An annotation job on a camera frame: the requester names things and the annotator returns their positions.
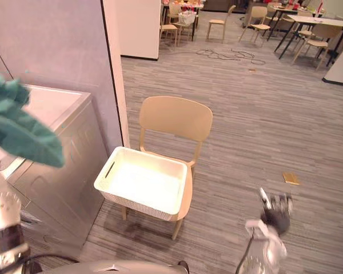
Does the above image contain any green cloth garment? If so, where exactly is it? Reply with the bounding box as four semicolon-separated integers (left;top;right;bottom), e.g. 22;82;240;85
0;73;65;168

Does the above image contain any white partition panel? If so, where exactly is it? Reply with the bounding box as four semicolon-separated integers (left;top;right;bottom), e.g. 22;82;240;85
321;36;343;87

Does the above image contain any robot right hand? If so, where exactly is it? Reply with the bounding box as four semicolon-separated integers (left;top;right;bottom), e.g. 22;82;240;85
258;187;294;235

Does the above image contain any robot silver torso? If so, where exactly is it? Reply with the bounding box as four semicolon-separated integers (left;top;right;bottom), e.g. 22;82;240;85
45;259;186;274

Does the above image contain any beige plastic chair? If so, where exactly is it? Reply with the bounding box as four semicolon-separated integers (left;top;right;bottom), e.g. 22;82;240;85
291;23;343;71
159;3;179;51
121;95;214;241
167;3;200;41
205;5;237;44
238;6;272;48

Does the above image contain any black floor cable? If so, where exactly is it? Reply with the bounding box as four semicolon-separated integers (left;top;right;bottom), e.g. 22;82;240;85
195;47;266;66

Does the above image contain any white plastic laundry basket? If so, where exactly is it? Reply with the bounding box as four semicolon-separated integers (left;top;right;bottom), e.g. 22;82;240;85
93;146;189;222

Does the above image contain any yellow flat card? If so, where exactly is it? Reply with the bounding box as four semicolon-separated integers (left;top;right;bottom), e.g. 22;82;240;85
282;171;301;186

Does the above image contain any small white woven basket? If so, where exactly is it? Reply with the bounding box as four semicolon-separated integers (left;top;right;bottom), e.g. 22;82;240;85
178;10;197;26

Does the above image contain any cluttered table with black legs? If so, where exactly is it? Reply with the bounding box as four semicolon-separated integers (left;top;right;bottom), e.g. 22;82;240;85
161;0;205;42
266;2;326;42

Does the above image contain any white table with black legs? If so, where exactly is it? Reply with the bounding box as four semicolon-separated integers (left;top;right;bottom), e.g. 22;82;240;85
274;14;343;68

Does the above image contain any silver washing machine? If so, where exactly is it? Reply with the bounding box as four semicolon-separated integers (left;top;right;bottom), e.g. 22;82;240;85
0;84;108;259

